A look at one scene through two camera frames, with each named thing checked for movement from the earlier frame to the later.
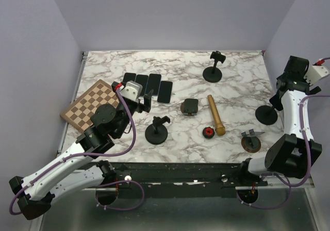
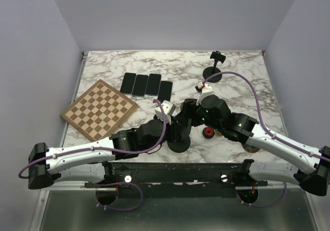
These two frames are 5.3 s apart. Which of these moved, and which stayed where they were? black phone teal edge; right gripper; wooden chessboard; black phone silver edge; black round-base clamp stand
Moved: right gripper
Stayed: wooden chessboard; black phone teal edge; black round-base clamp stand; black phone silver edge
